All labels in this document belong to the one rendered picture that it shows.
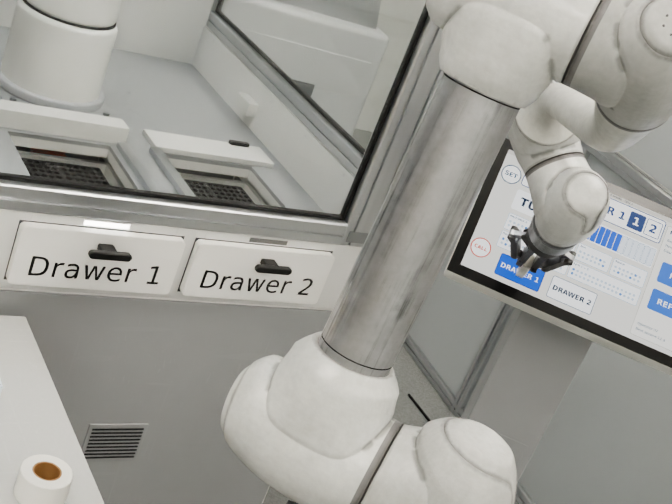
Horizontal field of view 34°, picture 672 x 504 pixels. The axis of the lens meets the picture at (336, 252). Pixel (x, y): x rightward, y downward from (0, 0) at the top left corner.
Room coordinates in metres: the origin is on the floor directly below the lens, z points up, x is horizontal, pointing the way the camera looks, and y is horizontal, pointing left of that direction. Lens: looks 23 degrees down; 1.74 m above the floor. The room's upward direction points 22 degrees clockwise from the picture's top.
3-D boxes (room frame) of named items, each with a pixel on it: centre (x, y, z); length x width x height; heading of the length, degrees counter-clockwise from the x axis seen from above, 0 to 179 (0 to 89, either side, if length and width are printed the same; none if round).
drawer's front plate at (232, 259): (1.83, 0.12, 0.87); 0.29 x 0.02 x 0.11; 127
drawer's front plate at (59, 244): (1.63, 0.37, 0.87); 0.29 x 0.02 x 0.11; 127
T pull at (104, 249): (1.61, 0.35, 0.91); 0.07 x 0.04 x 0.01; 127
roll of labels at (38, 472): (1.17, 0.24, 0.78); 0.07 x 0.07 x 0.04
